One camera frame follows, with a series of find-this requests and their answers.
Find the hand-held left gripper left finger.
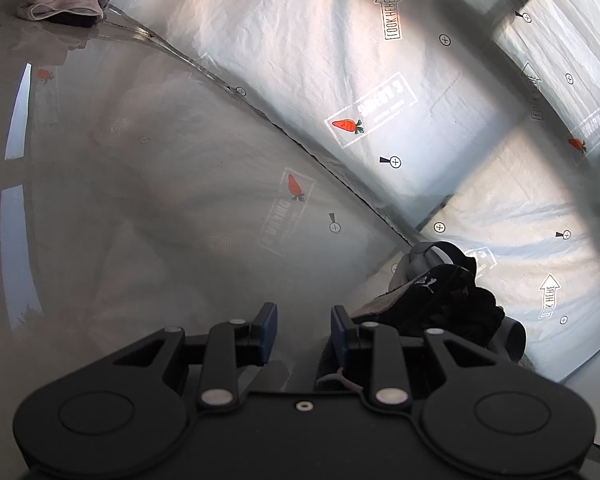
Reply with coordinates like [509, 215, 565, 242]
[112, 302, 279, 411]

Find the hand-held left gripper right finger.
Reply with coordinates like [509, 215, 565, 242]
[331, 305, 501, 411]

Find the black sneaker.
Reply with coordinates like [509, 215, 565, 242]
[312, 241, 506, 393]

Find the grey slide sandal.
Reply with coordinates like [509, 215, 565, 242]
[490, 319, 529, 364]

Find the printed white curtain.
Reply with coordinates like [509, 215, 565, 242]
[72, 0, 600, 386]

